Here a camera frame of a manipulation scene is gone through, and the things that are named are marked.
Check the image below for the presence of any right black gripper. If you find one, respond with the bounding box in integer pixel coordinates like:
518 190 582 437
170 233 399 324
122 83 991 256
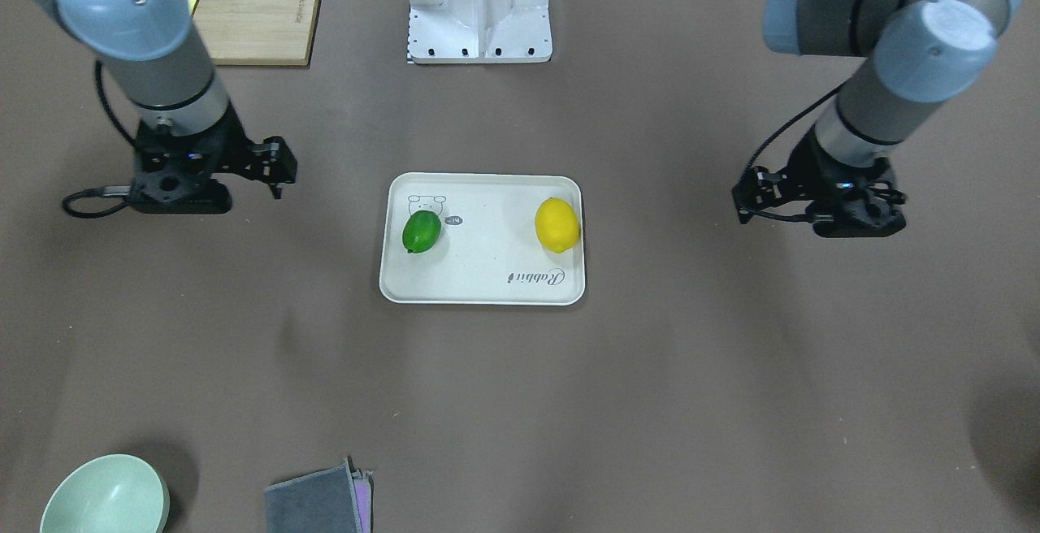
130 106 252 215

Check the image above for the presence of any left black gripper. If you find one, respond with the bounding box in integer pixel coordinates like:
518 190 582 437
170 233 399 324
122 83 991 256
784 128 907 238

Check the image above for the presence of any green lime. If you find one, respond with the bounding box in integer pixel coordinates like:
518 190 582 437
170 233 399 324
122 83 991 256
401 210 442 254

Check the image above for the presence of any yellow lemon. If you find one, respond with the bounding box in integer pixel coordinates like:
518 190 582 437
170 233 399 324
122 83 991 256
534 197 582 253

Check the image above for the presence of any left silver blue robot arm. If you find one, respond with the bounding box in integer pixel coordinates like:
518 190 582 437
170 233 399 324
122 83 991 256
732 0 1024 238

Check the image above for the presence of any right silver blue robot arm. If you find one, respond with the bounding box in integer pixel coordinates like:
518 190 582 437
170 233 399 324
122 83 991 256
33 0 297 219

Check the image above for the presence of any cream rabbit tray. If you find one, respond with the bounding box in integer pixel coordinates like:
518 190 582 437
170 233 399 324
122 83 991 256
379 171 586 306

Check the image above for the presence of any wooden cutting board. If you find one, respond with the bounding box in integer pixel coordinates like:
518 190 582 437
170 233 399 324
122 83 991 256
189 0 322 67

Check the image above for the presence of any mint green bowl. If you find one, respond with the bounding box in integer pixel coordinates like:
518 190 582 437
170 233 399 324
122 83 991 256
38 454 171 532

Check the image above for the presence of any grey folded cloth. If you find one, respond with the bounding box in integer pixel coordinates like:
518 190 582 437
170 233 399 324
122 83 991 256
264 458 374 532

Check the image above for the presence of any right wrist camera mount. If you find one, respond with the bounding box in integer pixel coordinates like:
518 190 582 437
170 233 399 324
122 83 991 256
239 136 298 200

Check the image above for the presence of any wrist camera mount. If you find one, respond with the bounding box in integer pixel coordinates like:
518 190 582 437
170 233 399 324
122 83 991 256
730 167 799 225
239 136 298 200

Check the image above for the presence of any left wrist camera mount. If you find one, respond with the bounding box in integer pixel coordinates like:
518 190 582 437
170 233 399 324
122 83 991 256
730 167 799 225

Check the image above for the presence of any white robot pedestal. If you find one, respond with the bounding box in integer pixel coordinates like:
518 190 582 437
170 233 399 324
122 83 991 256
406 0 553 64

